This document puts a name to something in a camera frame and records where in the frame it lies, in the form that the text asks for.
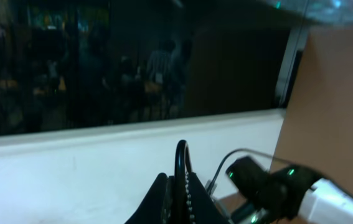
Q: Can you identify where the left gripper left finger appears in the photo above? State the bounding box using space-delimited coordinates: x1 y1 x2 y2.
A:
125 173 174 224

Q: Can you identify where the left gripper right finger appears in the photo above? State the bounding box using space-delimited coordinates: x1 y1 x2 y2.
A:
186 172 229 224

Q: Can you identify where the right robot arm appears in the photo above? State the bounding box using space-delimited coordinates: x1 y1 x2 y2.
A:
225 156 353 224

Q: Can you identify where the cardboard panel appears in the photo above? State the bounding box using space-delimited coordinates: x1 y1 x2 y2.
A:
275 27 353 195

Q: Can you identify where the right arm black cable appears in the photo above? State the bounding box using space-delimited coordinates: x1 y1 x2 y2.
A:
205 147 353 212

